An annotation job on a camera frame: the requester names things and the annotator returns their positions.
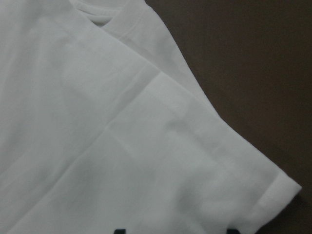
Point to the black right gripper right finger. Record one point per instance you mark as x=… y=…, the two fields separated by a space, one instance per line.
x=232 y=231

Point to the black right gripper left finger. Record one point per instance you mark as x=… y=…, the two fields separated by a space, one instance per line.
x=120 y=231

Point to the white long-sleeve printed shirt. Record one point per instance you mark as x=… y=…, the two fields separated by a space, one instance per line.
x=104 y=127

